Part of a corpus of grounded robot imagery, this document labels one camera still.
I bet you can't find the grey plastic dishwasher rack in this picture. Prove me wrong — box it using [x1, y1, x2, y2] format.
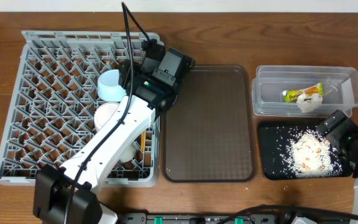
[0, 30, 159, 186]

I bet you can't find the yellow green snack wrapper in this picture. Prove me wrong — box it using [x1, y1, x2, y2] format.
[282, 82, 324, 103]

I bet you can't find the white paper tissue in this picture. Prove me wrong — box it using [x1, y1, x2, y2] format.
[296, 93, 323, 113]

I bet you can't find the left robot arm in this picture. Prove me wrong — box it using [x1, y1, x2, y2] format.
[33, 40, 195, 223]

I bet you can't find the pile of rice and nuts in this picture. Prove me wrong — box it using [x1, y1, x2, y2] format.
[276, 126, 343, 179]

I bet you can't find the cream white cup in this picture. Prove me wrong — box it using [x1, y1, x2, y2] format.
[119, 144, 137, 163]

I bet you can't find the clear plastic bin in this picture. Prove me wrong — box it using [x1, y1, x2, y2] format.
[252, 65, 358, 118]

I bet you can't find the light blue bowl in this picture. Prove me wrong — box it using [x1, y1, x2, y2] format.
[97, 70, 126, 102]

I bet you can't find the black plastic tray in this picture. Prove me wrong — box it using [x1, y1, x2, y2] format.
[257, 119, 352, 180]

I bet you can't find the white paper bowl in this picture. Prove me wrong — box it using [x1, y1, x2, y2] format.
[94, 102, 119, 132]

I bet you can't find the dark brown serving tray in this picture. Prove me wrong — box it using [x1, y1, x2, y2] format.
[162, 65, 257, 183]

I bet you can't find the wooden chopstick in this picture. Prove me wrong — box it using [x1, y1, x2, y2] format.
[140, 131, 147, 153]

